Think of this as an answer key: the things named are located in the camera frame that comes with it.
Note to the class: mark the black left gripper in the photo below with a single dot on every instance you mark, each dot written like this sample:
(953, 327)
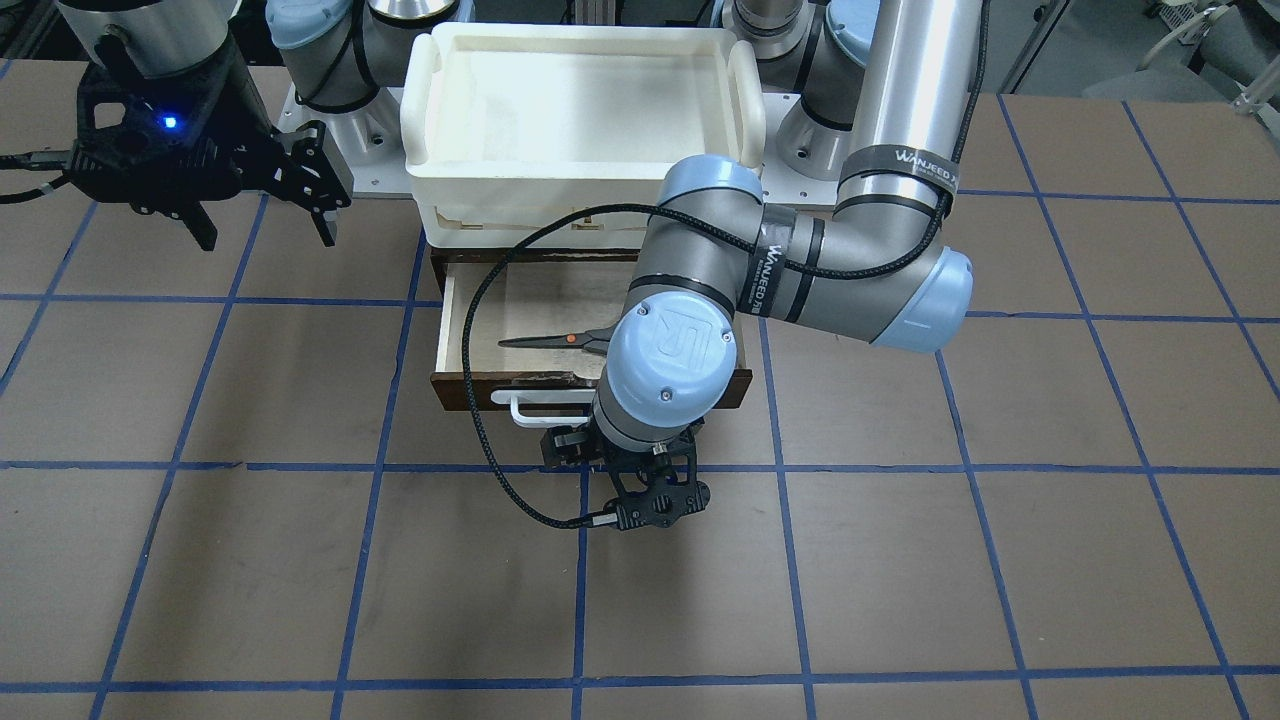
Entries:
(565, 449)

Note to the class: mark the cream plastic tray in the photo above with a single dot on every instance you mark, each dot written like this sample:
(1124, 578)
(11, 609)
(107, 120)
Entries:
(506, 128)

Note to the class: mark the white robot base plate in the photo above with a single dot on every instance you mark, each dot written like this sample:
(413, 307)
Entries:
(369, 139)

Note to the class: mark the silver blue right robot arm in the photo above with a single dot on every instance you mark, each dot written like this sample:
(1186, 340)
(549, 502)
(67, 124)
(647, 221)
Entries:
(162, 37)

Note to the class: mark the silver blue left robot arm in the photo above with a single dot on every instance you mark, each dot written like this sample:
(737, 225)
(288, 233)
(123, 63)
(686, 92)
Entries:
(714, 248)

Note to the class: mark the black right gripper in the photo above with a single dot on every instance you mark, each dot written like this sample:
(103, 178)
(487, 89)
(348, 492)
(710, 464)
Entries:
(236, 112)

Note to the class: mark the grey orange handled scissors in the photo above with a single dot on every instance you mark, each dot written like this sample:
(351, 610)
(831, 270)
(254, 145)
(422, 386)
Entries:
(595, 341)

